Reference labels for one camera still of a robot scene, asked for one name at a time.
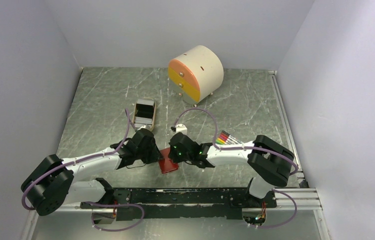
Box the red leather card holder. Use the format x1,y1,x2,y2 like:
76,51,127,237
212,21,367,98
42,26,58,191
158,147,179,174

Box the grey credit card stack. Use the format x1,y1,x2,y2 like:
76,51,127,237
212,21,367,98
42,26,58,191
133,98,155,125

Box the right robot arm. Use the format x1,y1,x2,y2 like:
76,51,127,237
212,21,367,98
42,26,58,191
168,132,299,207

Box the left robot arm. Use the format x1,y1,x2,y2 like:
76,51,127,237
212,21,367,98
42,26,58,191
21,128,164,216

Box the beige oval tray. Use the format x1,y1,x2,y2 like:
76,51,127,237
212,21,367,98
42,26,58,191
132,98,157,132

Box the pack of coloured markers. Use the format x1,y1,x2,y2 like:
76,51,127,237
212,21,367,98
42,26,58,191
216,130,243,145

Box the cream drawer cabinet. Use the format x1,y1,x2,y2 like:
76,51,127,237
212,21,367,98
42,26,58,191
167,45,224,106

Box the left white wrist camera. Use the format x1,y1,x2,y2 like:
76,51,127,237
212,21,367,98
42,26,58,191
139,124,151,131

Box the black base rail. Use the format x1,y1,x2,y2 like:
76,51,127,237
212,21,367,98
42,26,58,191
80,187,278,221

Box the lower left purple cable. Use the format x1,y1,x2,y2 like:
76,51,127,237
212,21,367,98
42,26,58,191
84,202,145,232

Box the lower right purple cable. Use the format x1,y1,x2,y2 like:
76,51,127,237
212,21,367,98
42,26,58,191
247,189,298,230

